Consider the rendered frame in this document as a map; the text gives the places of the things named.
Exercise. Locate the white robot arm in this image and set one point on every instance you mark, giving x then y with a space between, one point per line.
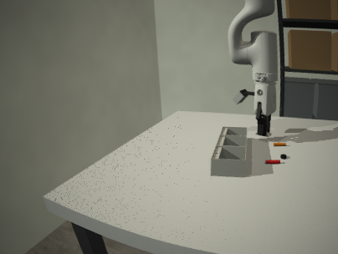
261 52

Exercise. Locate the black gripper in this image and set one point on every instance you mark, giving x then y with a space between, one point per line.
264 102

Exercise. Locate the grey open-top bin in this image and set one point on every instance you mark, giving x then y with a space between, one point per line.
236 137

